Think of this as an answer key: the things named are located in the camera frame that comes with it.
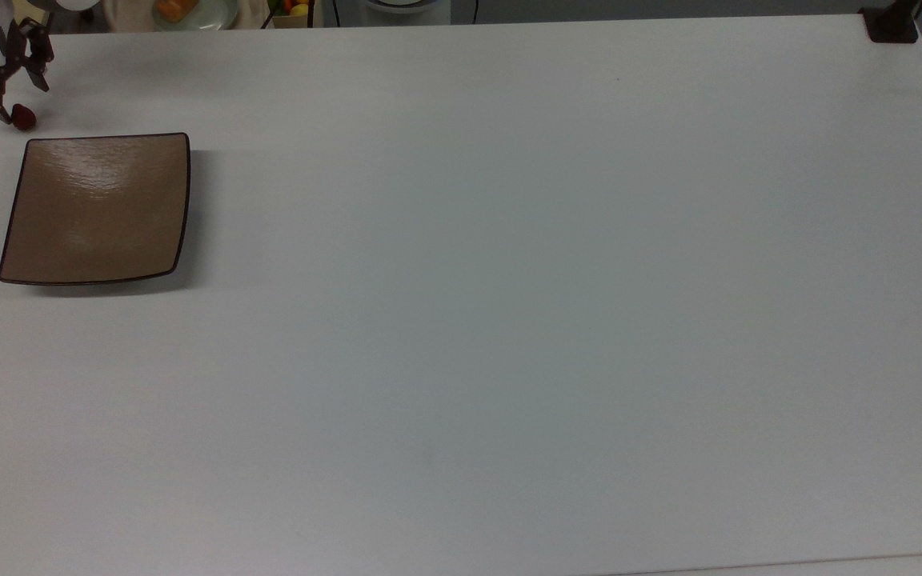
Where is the black table clamp stand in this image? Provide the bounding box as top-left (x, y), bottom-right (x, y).
top-left (860, 0), bottom-right (922, 44)

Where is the brown square ceramic plate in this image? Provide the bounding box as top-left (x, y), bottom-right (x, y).
top-left (0, 132), bottom-right (191, 286)

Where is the pale green dish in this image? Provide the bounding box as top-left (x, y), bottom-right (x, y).
top-left (150, 0), bottom-right (238, 31)

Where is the box of colourful fruit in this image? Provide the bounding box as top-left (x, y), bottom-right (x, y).
top-left (263, 0), bottom-right (316, 30)

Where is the white round appliance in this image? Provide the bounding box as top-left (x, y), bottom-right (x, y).
top-left (331, 0), bottom-right (452, 28)

